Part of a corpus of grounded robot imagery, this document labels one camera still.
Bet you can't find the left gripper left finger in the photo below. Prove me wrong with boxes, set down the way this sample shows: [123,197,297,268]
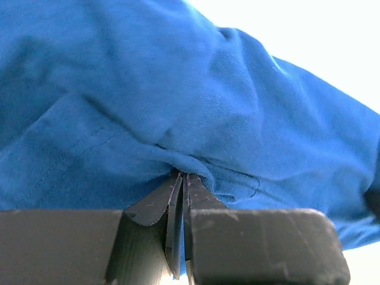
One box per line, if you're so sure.
[1,173,182,284]

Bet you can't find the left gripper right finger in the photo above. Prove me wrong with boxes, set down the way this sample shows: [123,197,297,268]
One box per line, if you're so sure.
[182,174,350,284]

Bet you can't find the blue t shirt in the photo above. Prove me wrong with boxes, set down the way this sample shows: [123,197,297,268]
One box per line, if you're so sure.
[1,1,379,249]

